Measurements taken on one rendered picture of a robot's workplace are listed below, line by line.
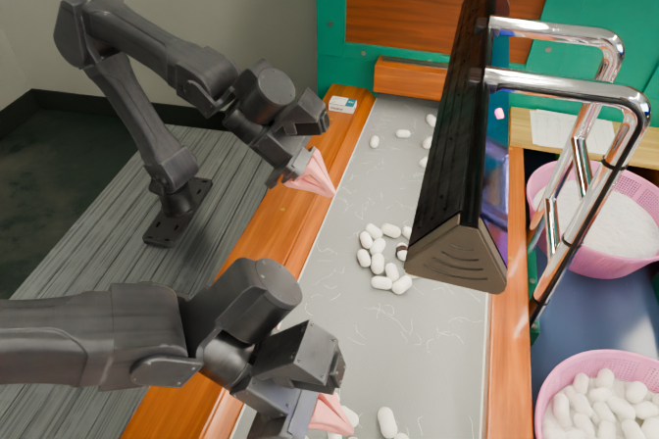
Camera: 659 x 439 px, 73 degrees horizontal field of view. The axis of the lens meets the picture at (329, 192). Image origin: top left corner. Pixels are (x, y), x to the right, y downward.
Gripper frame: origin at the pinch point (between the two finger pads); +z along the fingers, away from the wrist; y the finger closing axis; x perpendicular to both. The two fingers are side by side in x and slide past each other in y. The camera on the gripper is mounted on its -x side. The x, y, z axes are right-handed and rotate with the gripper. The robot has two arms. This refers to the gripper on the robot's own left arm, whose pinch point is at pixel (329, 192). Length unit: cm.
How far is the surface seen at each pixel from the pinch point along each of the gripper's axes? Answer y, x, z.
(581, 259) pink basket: 9.2, -18.6, 40.8
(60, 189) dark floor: 56, 158, -53
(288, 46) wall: 124, 64, -19
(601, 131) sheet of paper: 44, -26, 42
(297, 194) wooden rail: 6.9, 12.2, -0.6
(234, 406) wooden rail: -31.8, 10.0, 4.4
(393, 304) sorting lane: -10.1, -0.3, 17.7
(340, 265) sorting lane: -5.1, 6.3, 10.1
